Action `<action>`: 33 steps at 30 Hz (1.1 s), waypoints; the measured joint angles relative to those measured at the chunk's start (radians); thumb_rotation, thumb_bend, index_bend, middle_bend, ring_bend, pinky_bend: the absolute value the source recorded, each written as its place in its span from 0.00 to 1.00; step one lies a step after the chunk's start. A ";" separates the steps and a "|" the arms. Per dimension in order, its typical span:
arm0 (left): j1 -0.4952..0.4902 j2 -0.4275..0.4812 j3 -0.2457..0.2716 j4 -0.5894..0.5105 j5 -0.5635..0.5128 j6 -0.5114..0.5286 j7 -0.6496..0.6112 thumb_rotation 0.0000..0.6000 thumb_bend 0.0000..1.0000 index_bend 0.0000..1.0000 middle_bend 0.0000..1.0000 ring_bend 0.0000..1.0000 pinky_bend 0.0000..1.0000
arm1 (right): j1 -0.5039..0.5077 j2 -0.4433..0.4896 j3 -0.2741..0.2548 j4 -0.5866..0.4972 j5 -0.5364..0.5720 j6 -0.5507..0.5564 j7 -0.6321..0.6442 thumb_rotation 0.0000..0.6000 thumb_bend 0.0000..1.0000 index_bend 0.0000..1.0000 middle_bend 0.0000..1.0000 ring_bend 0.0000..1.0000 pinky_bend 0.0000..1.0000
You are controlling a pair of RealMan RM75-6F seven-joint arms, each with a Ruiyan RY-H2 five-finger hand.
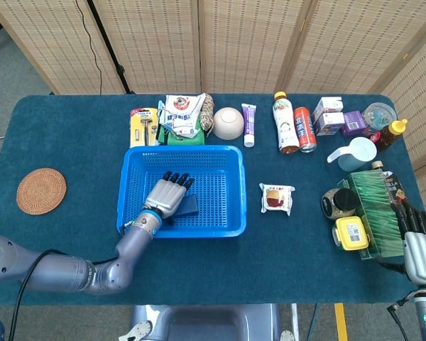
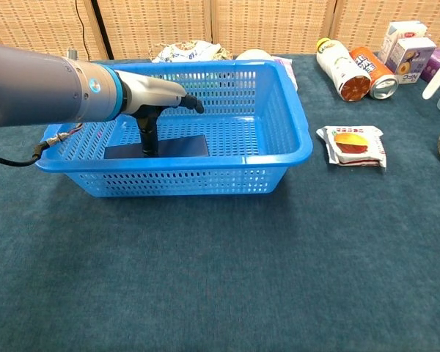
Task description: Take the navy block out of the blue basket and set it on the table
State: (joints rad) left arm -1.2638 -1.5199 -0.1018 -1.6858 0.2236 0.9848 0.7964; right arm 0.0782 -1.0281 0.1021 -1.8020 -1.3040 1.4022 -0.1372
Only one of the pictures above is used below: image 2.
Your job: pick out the dark blue box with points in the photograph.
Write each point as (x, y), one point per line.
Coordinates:
(183, 146)

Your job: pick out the black tripod stand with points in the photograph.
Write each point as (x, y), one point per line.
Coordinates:
(102, 29)

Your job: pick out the white wrapped bread snack packet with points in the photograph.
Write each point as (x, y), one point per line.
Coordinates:
(352, 146)

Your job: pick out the pale pink bowl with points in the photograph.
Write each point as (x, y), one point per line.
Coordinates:
(254, 55)

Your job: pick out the red orange soda can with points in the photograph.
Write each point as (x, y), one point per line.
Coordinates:
(374, 71)

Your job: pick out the white carton with purple print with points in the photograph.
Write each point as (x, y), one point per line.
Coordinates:
(412, 58)

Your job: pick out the small purple box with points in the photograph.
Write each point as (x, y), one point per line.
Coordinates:
(438, 62)

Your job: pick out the juice bottle with yellow cap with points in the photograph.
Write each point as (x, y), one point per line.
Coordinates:
(339, 66)

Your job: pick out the purple white toothpaste tube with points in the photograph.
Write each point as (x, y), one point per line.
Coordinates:
(291, 75)

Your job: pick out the white printed snack bag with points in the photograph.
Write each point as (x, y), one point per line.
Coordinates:
(190, 51)

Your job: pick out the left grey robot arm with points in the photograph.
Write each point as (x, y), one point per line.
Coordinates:
(40, 88)

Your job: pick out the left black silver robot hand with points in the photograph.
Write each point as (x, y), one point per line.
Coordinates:
(150, 91)

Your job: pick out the blue felt table cover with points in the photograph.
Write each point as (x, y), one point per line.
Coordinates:
(205, 275)

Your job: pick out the blue plastic perforated basket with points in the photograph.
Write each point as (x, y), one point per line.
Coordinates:
(190, 157)

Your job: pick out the tall white milk carton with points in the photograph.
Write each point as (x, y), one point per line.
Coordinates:
(396, 34)

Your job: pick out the bamboo folding screen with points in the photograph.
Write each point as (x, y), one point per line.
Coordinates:
(271, 25)

